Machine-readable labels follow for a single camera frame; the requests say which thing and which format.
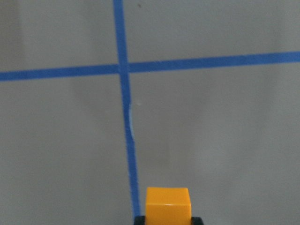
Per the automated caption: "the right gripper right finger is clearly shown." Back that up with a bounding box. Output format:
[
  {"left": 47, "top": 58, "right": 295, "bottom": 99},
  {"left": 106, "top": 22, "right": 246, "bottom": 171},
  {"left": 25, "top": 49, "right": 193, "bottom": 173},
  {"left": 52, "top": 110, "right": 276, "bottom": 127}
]
[{"left": 191, "top": 217, "right": 204, "bottom": 225}]

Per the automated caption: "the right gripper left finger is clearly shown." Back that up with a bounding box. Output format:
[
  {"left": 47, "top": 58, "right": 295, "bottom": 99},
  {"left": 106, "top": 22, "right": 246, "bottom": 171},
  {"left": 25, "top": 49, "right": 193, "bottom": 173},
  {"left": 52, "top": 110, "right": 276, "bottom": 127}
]
[{"left": 134, "top": 216, "right": 146, "bottom": 225}]

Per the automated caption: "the orange toy block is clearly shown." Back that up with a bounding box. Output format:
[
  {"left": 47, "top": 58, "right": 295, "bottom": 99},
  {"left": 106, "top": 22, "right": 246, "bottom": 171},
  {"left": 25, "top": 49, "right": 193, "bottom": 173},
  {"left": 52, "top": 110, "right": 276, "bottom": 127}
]
[{"left": 145, "top": 187, "right": 192, "bottom": 225}]

